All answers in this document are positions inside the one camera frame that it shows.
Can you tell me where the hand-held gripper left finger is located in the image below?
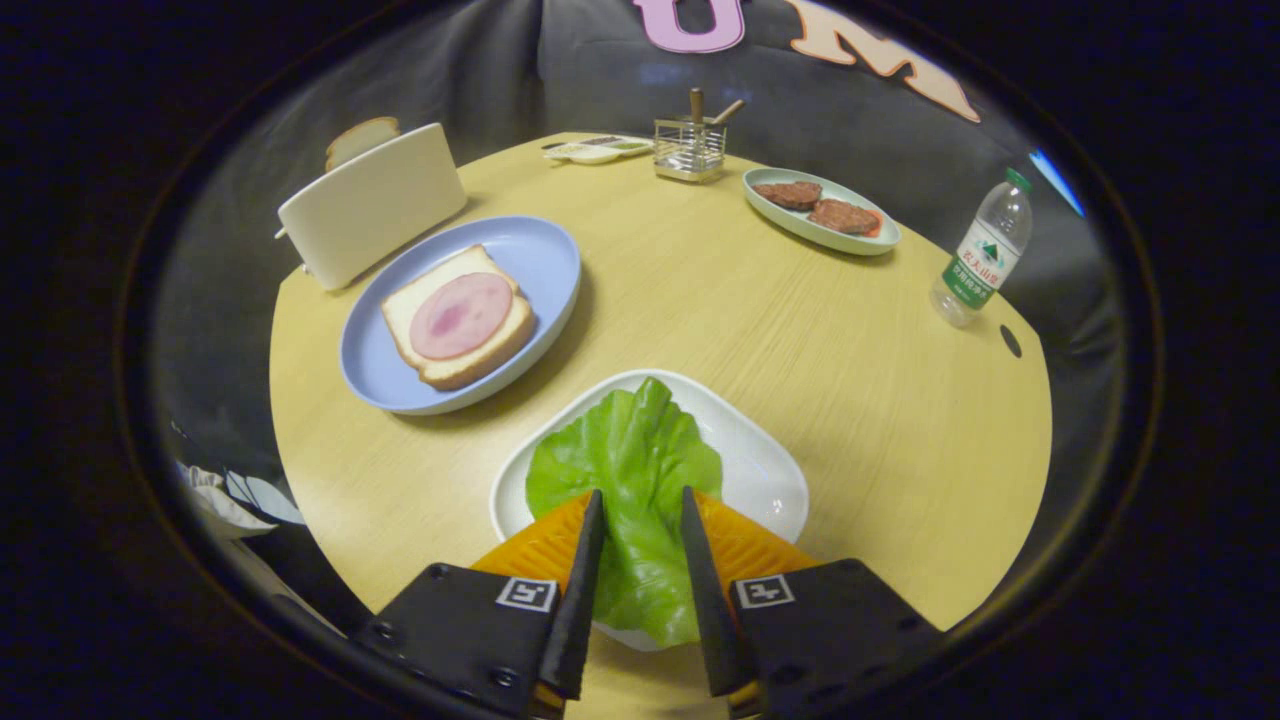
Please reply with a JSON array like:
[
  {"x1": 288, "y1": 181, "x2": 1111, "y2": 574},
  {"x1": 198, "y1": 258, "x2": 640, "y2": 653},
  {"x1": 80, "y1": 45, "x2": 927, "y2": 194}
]
[{"x1": 350, "y1": 488, "x2": 608, "y2": 720}]

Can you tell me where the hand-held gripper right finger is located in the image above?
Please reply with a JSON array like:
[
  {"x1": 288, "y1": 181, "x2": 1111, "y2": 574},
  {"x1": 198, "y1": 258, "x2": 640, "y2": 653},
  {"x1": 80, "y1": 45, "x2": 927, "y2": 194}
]
[{"x1": 682, "y1": 486, "x2": 946, "y2": 720}]

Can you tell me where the green lettuce leaf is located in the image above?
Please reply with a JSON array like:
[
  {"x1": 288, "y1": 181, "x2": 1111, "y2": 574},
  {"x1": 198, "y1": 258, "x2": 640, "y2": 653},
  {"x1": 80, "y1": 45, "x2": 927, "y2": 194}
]
[{"x1": 525, "y1": 376, "x2": 724, "y2": 649}]

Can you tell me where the toasted bread slice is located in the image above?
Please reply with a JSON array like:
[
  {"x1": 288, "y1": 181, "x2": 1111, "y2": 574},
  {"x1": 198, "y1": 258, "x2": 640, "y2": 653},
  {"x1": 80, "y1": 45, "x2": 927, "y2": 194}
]
[{"x1": 324, "y1": 116, "x2": 402, "y2": 173}]

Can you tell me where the white square plate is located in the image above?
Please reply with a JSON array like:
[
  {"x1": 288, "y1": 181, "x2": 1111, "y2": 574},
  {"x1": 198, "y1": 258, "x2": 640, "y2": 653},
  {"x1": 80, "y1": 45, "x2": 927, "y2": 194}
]
[{"x1": 488, "y1": 368, "x2": 811, "y2": 653}]

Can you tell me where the pink ham slice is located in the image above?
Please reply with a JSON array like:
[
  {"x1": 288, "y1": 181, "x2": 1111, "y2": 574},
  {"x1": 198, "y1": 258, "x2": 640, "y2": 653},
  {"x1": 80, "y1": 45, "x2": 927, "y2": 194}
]
[{"x1": 409, "y1": 272, "x2": 515, "y2": 361}]

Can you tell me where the blue round plate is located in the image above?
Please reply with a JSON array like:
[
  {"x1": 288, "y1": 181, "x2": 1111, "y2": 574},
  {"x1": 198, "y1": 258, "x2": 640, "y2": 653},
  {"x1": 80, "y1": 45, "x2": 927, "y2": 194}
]
[{"x1": 339, "y1": 215, "x2": 583, "y2": 416}]

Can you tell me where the white bread slice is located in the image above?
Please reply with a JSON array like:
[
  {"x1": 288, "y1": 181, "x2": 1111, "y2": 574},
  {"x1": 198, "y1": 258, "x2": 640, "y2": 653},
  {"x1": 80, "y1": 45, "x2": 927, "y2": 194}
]
[{"x1": 380, "y1": 244, "x2": 538, "y2": 392}]

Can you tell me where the pale green oval plate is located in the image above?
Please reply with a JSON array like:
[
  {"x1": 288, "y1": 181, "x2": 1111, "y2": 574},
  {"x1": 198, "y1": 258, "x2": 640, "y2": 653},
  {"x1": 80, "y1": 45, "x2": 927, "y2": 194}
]
[{"x1": 742, "y1": 166, "x2": 902, "y2": 257}]

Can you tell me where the brown meat patty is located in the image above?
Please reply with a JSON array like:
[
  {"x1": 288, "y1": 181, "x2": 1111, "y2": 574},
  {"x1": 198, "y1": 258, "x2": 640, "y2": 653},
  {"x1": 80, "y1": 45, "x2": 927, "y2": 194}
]
[
  {"x1": 808, "y1": 198, "x2": 885, "y2": 238},
  {"x1": 752, "y1": 180, "x2": 824, "y2": 212}
]

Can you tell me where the clear plastic water bottle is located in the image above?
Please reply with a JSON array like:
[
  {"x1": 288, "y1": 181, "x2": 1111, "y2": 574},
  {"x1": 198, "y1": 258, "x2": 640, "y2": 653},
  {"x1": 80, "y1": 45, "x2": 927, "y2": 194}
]
[{"x1": 929, "y1": 167, "x2": 1035, "y2": 329}]

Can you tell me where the white toaster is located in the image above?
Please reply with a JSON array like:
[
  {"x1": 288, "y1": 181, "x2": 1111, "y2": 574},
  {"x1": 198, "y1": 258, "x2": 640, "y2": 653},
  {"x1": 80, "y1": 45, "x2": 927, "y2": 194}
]
[{"x1": 275, "y1": 122, "x2": 469, "y2": 293}]

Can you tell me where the white divided seasoning tray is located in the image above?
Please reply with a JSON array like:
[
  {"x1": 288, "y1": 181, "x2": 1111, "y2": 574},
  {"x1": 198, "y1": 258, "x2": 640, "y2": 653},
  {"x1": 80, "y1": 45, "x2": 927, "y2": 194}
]
[{"x1": 541, "y1": 134, "x2": 656, "y2": 166}]

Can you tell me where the black backdrop cloth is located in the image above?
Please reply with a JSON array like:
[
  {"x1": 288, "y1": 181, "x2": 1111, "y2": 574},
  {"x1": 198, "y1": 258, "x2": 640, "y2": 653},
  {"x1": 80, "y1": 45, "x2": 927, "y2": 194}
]
[{"x1": 150, "y1": 0, "x2": 1131, "y2": 621}]

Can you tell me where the metal wire utensil holder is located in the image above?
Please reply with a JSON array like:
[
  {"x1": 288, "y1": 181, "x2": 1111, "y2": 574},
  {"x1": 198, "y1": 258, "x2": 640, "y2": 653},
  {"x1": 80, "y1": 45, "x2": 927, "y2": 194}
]
[{"x1": 653, "y1": 117, "x2": 728, "y2": 184}]

